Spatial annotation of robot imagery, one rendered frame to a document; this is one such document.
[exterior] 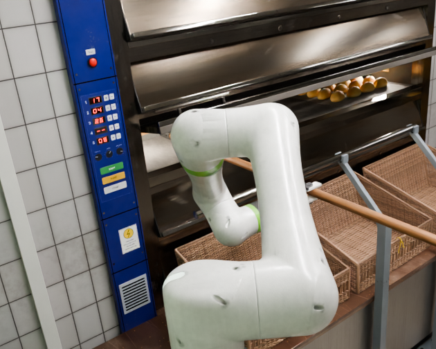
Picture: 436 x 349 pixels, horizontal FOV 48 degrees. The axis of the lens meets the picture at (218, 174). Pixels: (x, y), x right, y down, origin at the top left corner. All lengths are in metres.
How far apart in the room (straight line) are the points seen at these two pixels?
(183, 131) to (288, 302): 0.45
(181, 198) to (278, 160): 1.12
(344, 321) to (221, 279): 1.40
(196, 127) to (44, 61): 0.78
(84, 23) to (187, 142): 0.77
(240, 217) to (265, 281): 0.66
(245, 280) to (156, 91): 1.18
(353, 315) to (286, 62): 1.11
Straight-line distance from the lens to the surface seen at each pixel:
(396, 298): 2.43
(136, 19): 1.82
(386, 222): 1.51
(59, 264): 1.92
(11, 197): 1.75
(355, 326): 2.25
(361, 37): 2.63
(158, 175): 1.97
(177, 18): 1.90
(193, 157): 1.08
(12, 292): 1.91
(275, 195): 0.94
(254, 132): 1.06
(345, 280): 2.15
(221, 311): 0.81
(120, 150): 1.83
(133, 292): 2.07
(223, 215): 1.45
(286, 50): 2.27
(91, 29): 1.73
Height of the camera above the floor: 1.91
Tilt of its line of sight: 23 degrees down
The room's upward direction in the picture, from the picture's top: 5 degrees counter-clockwise
